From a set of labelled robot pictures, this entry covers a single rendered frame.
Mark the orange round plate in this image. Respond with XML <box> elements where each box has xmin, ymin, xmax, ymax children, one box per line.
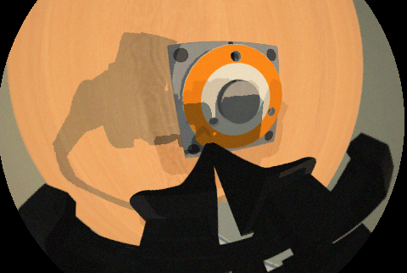
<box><xmin>182</xmin><ymin>45</ymin><xmax>282</xmax><ymax>148</ymax></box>

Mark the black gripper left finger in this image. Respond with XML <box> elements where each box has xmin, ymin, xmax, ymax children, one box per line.
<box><xmin>129</xmin><ymin>144</ymin><xmax>218</xmax><ymax>236</ymax></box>

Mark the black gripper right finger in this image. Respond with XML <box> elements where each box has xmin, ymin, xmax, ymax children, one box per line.
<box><xmin>210</xmin><ymin>143</ymin><xmax>316</xmax><ymax>236</ymax></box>

